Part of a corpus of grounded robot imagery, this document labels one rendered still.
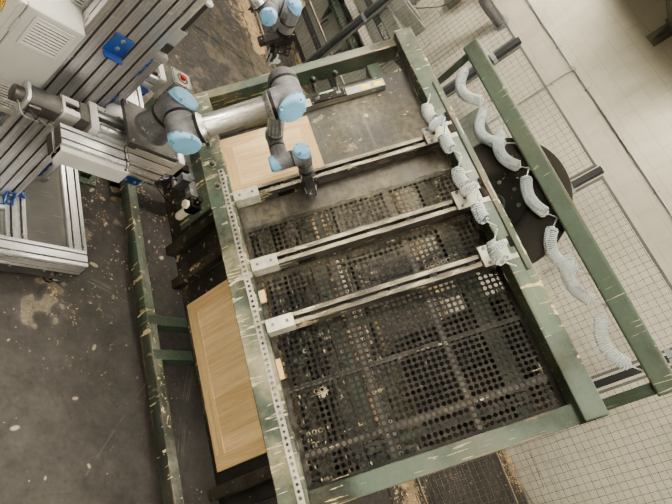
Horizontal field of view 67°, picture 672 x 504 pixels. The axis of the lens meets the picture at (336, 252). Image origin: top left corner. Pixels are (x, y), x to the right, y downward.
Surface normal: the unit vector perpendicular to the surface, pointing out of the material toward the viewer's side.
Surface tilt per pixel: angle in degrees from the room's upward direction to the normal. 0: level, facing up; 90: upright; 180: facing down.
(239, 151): 58
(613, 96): 90
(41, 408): 0
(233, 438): 90
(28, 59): 90
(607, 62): 90
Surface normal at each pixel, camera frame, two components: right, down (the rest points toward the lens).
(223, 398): -0.57, -0.20
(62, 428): 0.77, -0.47
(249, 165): -0.07, -0.41
